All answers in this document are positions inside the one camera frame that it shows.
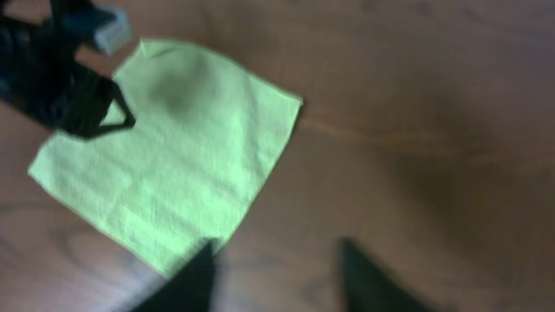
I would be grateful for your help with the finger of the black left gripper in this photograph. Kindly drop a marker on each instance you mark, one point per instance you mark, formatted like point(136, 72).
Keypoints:
point(117, 115)

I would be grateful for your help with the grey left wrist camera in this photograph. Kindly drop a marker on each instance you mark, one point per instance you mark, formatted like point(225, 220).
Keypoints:
point(108, 30)

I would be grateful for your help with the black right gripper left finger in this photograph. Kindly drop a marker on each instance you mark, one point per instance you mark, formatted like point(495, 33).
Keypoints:
point(190, 290)

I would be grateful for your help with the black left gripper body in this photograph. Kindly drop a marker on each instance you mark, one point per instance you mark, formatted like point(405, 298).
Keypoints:
point(41, 78)

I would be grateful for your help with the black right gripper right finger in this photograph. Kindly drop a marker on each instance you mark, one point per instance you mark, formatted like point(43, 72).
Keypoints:
point(367, 288)

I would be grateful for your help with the green microfiber cloth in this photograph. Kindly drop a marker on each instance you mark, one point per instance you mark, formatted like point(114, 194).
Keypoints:
point(207, 135)

